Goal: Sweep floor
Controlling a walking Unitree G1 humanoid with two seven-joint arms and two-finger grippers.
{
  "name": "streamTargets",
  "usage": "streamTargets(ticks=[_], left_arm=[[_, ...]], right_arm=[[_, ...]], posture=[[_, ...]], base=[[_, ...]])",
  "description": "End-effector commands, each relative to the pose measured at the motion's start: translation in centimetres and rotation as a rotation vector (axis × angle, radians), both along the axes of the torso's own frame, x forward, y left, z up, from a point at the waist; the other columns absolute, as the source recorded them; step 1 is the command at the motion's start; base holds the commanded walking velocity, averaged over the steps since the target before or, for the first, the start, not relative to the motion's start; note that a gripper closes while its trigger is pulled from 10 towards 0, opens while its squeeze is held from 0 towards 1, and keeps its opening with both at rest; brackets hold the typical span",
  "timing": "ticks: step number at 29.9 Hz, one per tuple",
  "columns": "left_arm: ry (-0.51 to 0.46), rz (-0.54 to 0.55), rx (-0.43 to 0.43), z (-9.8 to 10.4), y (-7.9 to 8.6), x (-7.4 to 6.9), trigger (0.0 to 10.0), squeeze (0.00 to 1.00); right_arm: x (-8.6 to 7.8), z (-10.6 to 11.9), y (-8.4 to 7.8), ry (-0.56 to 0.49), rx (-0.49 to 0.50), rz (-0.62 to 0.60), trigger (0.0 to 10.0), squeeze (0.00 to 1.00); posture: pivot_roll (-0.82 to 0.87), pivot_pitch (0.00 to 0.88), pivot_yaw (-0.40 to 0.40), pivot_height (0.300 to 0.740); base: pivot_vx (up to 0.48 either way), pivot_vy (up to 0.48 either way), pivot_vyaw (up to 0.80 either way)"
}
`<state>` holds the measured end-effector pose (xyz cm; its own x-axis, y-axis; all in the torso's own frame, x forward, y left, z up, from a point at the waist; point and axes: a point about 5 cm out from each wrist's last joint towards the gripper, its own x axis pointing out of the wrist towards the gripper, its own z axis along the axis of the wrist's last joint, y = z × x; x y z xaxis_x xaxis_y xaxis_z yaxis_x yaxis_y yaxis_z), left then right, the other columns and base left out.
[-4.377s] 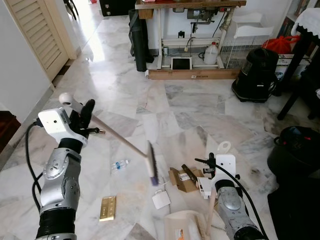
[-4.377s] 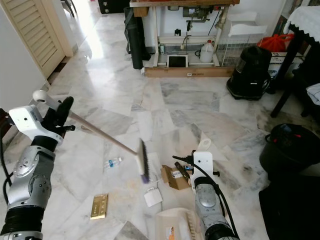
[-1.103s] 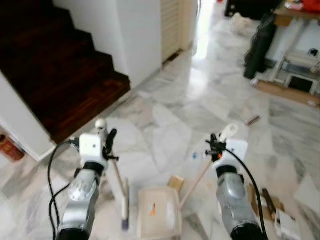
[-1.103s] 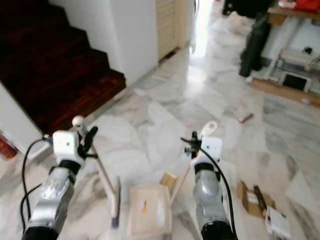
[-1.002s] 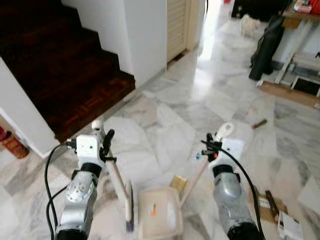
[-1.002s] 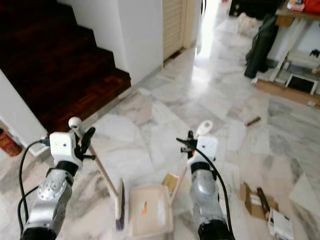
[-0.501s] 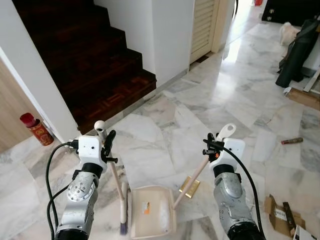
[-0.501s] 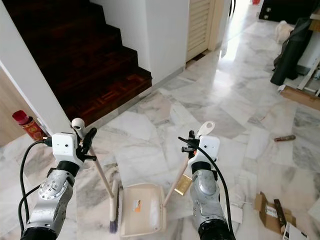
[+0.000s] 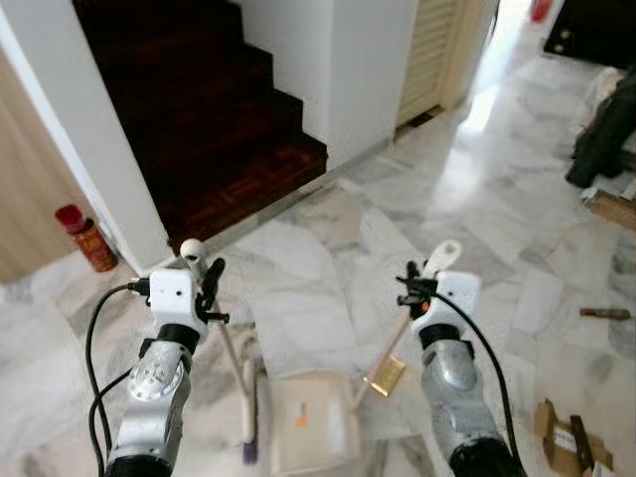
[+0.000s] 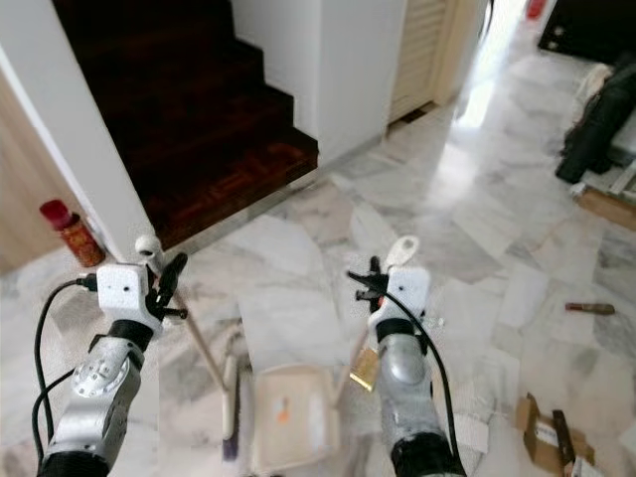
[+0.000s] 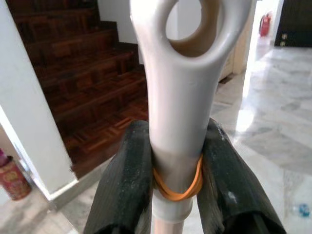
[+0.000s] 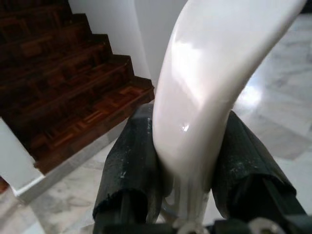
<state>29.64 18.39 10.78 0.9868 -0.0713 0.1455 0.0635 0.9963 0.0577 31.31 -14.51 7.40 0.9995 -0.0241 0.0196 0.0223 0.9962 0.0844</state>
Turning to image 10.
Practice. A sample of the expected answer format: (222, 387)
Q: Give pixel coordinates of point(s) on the brown wooden board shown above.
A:
(611, 209)

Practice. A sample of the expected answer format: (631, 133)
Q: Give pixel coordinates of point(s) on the small brown stick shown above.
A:
(591, 308)

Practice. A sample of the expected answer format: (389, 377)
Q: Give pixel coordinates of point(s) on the black bag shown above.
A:
(596, 129)

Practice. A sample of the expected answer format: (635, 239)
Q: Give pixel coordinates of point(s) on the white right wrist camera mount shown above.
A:
(402, 291)

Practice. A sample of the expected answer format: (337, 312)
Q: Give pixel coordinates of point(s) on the black floor mat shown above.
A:
(591, 30)

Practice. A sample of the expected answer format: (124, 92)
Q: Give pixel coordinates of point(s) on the light wooden wall panel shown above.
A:
(25, 199)

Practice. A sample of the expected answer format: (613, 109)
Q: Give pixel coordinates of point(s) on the light wooden louvred door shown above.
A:
(422, 50)

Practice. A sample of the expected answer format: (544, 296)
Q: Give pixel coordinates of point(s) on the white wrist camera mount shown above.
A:
(124, 291)
(402, 291)

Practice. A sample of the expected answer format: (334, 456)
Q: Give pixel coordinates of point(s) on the white plastic bag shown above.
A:
(594, 81)

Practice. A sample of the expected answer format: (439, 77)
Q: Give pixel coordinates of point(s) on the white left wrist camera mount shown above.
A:
(124, 291)

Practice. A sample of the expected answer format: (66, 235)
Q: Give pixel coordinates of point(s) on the red spray can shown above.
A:
(78, 238)

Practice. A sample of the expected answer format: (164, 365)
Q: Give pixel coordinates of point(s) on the small red object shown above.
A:
(537, 8)

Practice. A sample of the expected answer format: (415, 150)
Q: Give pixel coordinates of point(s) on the dark wooden staircase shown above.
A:
(189, 119)

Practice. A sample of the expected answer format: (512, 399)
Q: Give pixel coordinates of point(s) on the small open cardboard box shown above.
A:
(537, 417)

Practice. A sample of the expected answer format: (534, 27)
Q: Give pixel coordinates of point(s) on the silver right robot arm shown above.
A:
(407, 393)

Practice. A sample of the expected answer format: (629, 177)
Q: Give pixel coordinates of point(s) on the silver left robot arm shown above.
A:
(94, 397)

